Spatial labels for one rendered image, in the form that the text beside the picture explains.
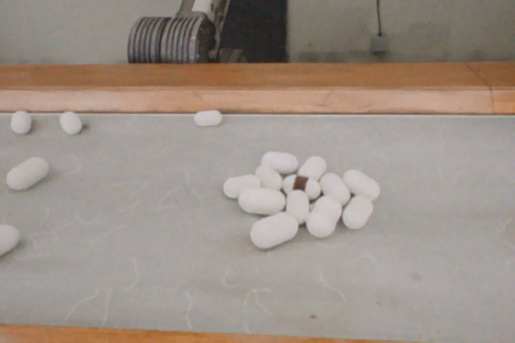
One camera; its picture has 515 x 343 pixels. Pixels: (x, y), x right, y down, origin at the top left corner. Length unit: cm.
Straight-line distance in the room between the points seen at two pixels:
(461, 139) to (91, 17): 232
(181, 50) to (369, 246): 47
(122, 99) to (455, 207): 39
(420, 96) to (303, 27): 192
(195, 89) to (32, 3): 225
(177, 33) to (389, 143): 40
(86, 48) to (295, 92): 224
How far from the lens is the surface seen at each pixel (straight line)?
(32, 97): 59
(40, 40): 277
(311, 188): 34
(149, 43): 70
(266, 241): 29
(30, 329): 27
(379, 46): 246
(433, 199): 37
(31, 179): 42
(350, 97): 50
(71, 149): 47
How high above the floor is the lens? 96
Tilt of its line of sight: 32 degrees down
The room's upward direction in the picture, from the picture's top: 2 degrees counter-clockwise
